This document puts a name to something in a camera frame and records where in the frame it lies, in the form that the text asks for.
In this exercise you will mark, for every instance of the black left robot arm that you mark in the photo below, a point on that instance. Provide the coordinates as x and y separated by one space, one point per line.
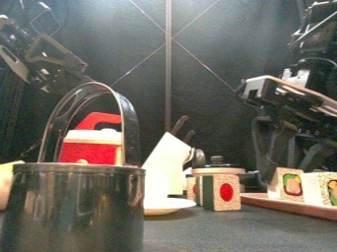
25 13

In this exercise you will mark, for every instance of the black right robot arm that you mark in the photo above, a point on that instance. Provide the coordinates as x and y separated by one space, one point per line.
312 36

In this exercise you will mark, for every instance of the white sushi piece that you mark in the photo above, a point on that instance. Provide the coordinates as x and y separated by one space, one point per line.
315 188

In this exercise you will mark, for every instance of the sushi roll green orange filling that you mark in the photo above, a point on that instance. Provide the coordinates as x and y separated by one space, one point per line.
287 185

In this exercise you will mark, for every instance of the wooden sushi tray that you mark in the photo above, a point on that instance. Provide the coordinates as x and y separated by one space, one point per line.
288 206

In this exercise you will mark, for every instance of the sushi piece with red centre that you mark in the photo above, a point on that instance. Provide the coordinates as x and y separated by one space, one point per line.
192 188

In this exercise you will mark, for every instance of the white plate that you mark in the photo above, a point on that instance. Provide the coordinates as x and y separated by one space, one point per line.
168 206

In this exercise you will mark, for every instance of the cream toy food piece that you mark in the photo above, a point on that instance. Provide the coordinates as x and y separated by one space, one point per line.
5 183

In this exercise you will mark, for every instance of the small wooden pot with lid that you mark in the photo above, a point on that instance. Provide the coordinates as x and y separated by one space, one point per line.
218 170

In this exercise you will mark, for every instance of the small shiny metal cup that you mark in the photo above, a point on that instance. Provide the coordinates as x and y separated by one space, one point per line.
199 159

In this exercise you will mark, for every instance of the watermelon picture block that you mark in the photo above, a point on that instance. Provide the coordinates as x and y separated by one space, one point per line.
220 193

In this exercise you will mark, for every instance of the white toy knife block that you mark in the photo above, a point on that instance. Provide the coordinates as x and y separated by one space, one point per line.
168 164

